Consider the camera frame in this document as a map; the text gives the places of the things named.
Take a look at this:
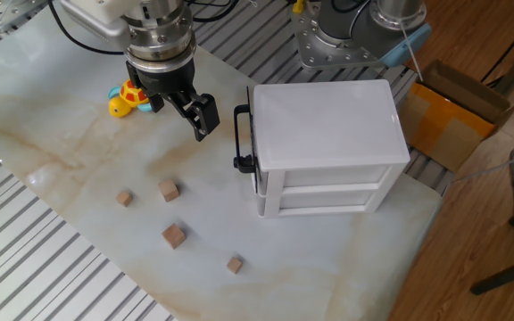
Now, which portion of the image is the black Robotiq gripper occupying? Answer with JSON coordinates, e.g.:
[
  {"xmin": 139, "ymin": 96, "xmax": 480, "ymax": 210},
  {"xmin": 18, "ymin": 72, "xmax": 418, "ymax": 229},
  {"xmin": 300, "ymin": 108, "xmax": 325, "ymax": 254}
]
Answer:
[{"xmin": 125, "ymin": 57, "xmax": 221, "ymax": 143}]

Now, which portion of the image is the white plastic drawer cabinet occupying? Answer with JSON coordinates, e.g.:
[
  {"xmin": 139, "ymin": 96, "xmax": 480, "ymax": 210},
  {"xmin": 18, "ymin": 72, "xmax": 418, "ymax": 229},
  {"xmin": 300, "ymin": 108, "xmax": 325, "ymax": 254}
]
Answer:
[{"xmin": 250, "ymin": 78, "xmax": 412, "ymax": 219}]

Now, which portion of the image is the plain white drawer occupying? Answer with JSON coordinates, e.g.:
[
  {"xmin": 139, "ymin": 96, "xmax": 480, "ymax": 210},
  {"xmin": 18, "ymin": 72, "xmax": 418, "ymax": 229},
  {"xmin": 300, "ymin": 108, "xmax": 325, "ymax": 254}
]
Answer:
[{"xmin": 256, "ymin": 189, "xmax": 377, "ymax": 211}]

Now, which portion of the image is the yellow orange toy turtle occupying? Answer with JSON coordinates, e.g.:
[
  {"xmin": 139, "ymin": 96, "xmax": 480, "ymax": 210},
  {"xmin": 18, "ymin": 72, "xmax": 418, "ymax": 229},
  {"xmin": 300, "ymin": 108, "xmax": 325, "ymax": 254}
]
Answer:
[{"xmin": 107, "ymin": 78, "xmax": 153, "ymax": 119}]

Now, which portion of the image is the large wooden cube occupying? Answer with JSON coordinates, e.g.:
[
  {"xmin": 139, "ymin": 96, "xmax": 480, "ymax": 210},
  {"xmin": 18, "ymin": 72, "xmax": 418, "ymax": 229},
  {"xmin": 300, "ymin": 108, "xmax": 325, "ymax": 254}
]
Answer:
[
  {"xmin": 157, "ymin": 178, "xmax": 181, "ymax": 203},
  {"xmin": 162, "ymin": 223, "xmax": 187, "ymax": 250}
]

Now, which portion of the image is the marble pattern table mat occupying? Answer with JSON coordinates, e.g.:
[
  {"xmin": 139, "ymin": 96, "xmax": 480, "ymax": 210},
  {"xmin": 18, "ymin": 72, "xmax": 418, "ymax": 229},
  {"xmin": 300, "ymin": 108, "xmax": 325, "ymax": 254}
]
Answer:
[{"xmin": 0, "ymin": 0, "xmax": 444, "ymax": 321}]

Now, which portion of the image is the small wooden cube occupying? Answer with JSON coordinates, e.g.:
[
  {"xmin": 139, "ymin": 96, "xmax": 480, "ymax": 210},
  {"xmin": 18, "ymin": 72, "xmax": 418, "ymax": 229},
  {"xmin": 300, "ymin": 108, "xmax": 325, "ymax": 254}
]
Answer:
[
  {"xmin": 226, "ymin": 256, "xmax": 244, "ymax": 275},
  {"xmin": 115, "ymin": 190, "xmax": 134, "ymax": 208}
]

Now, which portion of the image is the white zip tie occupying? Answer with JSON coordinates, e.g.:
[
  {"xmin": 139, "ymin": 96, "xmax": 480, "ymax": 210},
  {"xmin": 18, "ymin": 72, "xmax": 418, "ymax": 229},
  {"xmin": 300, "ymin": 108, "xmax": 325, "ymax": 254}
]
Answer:
[{"xmin": 398, "ymin": 17, "xmax": 425, "ymax": 84}]

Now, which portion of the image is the cardboard box with orange tape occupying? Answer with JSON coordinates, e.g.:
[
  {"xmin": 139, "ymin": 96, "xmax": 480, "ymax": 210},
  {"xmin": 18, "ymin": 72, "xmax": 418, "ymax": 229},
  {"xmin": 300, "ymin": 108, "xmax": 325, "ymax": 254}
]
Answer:
[{"xmin": 399, "ymin": 59, "xmax": 514, "ymax": 174}]

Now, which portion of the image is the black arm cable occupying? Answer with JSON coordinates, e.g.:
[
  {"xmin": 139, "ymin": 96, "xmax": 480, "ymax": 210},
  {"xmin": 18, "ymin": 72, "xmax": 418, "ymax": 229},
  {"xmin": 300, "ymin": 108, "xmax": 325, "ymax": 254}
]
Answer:
[{"xmin": 189, "ymin": 0, "xmax": 240, "ymax": 23}]

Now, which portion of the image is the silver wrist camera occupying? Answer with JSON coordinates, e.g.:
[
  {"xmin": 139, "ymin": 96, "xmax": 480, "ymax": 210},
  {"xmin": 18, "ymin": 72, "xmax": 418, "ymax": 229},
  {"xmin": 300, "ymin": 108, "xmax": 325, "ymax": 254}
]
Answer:
[{"xmin": 62, "ymin": 4, "xmax": 134, "ymax": 42}]

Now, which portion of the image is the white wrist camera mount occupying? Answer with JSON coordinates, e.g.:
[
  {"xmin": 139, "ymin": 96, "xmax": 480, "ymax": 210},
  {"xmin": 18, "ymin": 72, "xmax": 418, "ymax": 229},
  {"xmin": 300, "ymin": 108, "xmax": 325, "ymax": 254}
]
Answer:
[{"xmin": 60, "ymin": 0, "xmax": 145, "ymax": 26}]

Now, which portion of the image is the black camera cable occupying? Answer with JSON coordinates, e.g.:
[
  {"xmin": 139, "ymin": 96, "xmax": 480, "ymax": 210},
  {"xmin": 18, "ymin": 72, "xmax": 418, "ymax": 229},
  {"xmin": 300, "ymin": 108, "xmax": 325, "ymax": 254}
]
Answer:
[{"xmin": 46, "ymin": 0, "xmax": 128, "ymax": 57}]

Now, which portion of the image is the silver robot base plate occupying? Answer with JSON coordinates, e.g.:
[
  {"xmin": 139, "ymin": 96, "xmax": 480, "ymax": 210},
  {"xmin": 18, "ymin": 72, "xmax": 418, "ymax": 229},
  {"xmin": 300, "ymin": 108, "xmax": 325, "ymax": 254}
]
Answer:
[{"xmin": 290, "ymin": 0, "xmax": 390, "ymax": 71}]

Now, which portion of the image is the thin white cable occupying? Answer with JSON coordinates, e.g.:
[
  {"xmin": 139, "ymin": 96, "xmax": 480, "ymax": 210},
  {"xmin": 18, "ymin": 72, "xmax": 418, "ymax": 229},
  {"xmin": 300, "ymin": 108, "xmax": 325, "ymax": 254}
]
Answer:
[{"xmin": 452, "ymin": 149, "xmax": 514, "ymax": 184}]

